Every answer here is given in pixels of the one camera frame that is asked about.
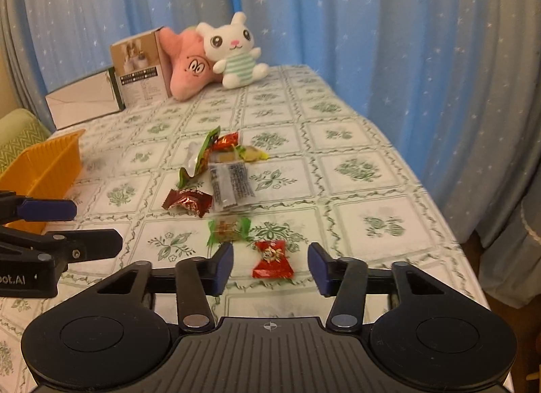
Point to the orange plastic tray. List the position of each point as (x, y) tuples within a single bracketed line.
[(40, 169)]

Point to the pink star plush toy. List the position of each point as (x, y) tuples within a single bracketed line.
[(188, 63)]

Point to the bright red candy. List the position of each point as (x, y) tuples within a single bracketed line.
[(272, 260)]

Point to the flat white box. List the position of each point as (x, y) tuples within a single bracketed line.
[(82, 99)]

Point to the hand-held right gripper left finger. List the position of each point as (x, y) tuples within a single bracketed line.
[(224, 268)]

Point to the green patterned cushion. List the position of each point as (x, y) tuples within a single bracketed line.
[(19, 135)]

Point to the dark red candy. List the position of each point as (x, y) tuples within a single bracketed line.
[(188, 202)]

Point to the red-orange foil candy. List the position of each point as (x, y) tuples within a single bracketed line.
[(226, 141)]

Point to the green wrapped candy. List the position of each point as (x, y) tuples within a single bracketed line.
[(228, 230)]

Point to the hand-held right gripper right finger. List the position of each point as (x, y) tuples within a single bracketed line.
[(319, 269)]

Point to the green floral tablecloth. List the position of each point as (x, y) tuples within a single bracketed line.
[(338, 156)]

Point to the long green snack packet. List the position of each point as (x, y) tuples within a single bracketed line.
[(203, 152)]

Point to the white clear snack packet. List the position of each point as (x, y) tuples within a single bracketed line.
[(193, 158)]

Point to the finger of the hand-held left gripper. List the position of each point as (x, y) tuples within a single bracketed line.
[(48, 210), (93, 243)]

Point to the blue star curtain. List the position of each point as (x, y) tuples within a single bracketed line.
[(401, 59)]

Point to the clear packet with black print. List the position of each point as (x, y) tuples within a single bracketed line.
[(232, 184)]

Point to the white rabbit plush toy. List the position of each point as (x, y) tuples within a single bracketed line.
[(232, 51)]

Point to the brown cardboard box with photo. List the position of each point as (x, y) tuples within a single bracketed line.
[(139, 67)]

